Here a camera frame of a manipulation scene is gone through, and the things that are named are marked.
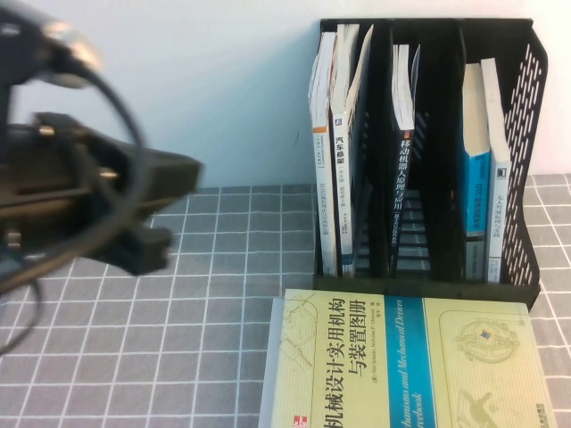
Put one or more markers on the car suspension paperback book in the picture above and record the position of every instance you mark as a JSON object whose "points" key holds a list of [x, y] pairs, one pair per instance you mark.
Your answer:
{"points": [[343, 178]]}

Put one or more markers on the bright blue spine book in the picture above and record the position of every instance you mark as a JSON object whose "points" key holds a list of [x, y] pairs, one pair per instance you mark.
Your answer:
{"points": [[479, 187]]}

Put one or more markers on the black perforated book stand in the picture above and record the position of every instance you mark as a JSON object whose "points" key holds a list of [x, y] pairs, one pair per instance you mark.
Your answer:
{"points": [[381, 178]]}

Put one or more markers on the white and orange book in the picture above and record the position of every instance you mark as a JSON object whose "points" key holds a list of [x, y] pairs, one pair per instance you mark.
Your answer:
{"points": [[323, 200]]}

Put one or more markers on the dark blue robotics book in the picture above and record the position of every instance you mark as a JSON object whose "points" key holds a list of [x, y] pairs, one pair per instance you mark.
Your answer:
{"points": [[403, 178]]}

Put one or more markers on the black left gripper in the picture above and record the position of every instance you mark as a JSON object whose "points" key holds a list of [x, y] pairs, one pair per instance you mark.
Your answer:
{"points": [[58, 187]]}

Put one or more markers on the yellow mechanical design book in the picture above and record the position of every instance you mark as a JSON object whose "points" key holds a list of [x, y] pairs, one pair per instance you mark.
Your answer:
{"points": [[401, 356]]}

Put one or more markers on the white spine book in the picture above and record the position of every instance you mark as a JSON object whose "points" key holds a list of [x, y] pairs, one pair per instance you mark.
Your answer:
{"points": [[500, 205]]}

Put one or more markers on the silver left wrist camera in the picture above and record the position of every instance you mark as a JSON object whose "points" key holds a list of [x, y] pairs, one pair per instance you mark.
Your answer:
{"points": [[76, 49]]}

